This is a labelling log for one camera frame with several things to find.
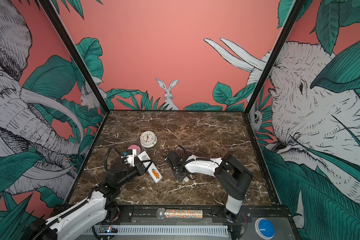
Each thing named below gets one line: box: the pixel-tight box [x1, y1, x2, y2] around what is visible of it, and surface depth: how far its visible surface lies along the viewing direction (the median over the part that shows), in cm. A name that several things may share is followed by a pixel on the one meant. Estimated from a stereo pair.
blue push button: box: [254, 217, 275, 240], surface depth 71 cm
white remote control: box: [137, 150, 163, 184], surface depth 80 cm
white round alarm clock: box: [140, 130, 158, 149], surface depth 100 cm
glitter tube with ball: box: [156, 207, 204, 220], surface depth 73 cm
